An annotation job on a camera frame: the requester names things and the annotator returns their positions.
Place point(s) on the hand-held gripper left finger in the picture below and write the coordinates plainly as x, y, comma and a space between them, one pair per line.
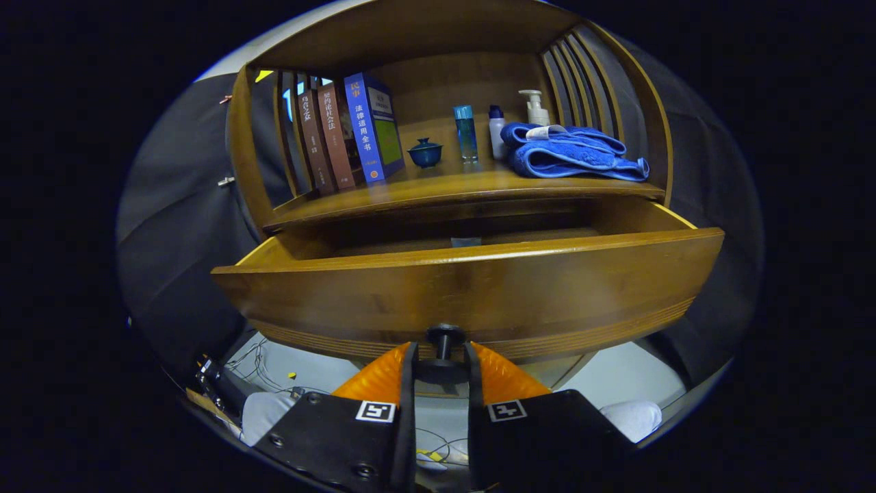
408, 438

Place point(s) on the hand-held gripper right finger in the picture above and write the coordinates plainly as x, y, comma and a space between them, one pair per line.
475, 438

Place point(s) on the wooden drawer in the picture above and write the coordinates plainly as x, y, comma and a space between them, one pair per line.
479, 294

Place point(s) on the wooden countertop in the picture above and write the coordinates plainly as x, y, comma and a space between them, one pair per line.
445, 185

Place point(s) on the wooden cabinet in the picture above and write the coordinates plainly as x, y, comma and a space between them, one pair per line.
445, 27

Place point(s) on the person's white shoe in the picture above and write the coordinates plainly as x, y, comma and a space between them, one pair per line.
633, 419

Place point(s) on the blue lidded teacup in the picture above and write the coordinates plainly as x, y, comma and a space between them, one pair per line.
425, 155

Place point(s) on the blue towel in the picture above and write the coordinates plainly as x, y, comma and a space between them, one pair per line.
568, 157

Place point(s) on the clear blue glass bottle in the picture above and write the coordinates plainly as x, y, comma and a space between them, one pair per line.
466, 133

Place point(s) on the white bottle with blue cap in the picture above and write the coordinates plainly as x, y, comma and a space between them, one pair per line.
497, 133

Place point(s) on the blue book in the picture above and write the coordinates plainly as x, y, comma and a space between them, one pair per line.
363, 130

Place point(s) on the black backdrop cloth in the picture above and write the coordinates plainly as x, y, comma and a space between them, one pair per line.
178, 226

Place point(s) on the white pump bottle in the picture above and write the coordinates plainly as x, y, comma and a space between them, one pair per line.
536, 113

